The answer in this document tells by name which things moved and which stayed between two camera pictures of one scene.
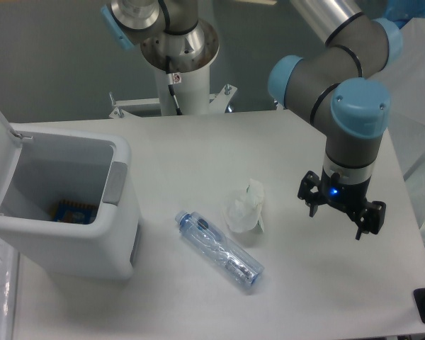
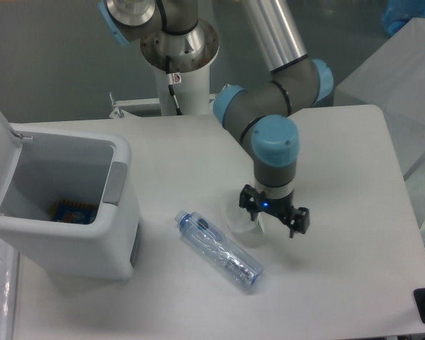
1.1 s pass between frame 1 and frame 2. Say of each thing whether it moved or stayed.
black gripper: moved
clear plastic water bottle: stayed
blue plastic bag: stayed
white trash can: stayed
